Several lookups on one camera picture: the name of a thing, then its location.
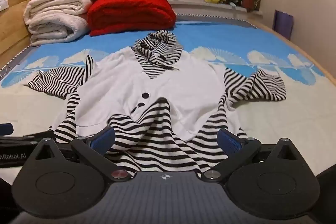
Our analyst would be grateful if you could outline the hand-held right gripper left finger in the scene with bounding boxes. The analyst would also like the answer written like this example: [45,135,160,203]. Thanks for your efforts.
[34,126,137,183]

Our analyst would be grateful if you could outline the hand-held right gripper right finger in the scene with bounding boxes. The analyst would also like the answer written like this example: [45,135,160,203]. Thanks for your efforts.
[201,128,300,183]

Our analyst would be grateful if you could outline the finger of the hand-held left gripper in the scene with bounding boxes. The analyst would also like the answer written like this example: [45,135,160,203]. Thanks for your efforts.
[0,130,56,146]
[0,123,14,136]

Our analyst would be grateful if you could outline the striped white hooded top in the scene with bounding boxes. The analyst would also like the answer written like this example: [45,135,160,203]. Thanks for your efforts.
[25,29,287,177]

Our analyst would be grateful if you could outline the white fleece folded blanket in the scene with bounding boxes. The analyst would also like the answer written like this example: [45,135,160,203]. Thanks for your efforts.
[24,0,93,46]

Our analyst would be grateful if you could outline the purple board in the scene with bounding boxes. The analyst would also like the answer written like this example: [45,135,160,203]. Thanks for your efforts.
[272,10,294,40]

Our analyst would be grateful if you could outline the red folded blanket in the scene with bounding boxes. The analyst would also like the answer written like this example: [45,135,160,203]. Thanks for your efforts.
[87,0,177,37]

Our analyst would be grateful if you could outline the wooden bed frame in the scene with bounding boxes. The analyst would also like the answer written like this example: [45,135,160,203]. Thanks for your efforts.
[0,0,336,88]

